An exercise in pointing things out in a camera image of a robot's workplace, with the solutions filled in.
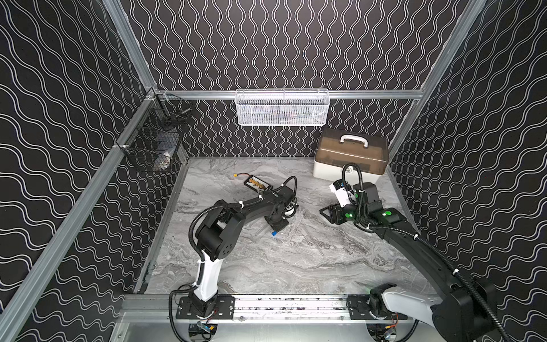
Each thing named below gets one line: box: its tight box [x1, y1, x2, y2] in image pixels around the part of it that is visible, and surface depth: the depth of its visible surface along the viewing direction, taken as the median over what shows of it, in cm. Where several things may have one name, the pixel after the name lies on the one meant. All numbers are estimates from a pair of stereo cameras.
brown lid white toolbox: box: [313, 128, 389, 184], surface depth 102 cm
